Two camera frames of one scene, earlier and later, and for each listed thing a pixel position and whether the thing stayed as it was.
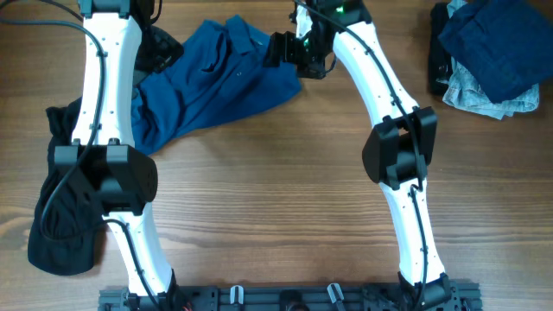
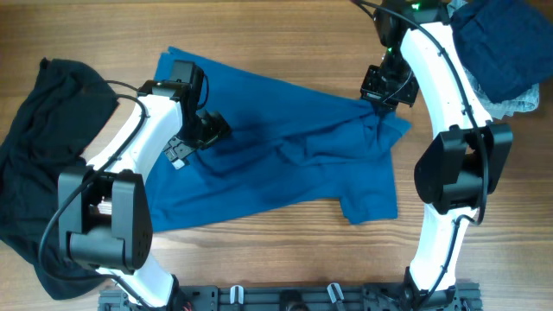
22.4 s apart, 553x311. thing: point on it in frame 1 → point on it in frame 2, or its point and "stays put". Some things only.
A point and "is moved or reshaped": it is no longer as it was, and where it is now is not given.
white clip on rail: (237, 294) stays put
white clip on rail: (334, 291) stays put
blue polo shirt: (221, 72) is moved or reshaped
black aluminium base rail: (460, 295) stays put
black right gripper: (291, 54) → (370, 90)
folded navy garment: (505, 45) stays put
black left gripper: (169, 50) → (216, 127)
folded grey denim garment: (467, 92) stays put
